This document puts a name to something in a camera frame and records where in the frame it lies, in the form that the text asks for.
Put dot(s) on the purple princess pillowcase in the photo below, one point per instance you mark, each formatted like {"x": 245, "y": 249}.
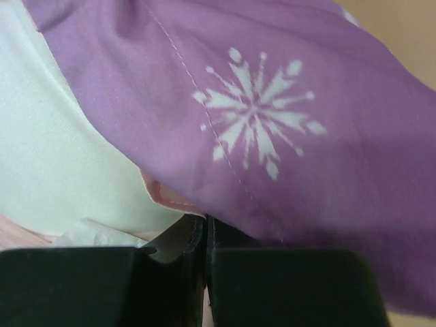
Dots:
{"x": 284, "y": 119}

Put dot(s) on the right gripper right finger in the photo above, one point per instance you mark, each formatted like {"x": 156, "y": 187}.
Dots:
{"x": 251, "y": 284}

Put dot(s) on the white pillow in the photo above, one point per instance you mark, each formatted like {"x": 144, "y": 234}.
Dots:
{"x": 62, "y": 183}

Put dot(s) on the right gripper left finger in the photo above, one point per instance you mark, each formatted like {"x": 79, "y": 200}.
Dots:
{"x": 159, "y": 284}

